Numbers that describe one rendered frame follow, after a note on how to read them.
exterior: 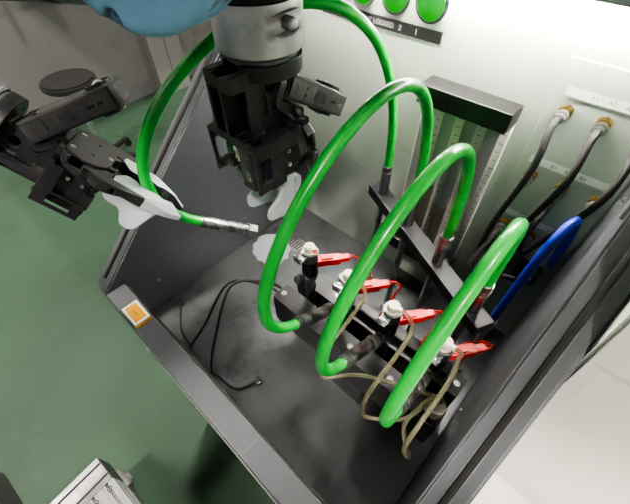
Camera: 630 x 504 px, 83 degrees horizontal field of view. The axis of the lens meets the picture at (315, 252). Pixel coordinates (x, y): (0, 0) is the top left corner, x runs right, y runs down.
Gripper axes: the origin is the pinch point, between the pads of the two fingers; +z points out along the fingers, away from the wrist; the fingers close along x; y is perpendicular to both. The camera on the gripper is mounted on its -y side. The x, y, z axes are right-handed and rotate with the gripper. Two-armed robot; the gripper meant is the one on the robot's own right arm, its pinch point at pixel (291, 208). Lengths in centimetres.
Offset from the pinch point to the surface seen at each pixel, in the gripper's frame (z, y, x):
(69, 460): 121, 68, -61
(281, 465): 26.0, 19.9, 15.9
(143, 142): -9.3, 10.4, -12.9
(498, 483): 23.1, 2.2, 38.7
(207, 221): 5.1, 6.8, -11.4
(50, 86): 62, -23, -225
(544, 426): 10.9, -1.8, 37.4
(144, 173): -5.4, 11.6, -13.4
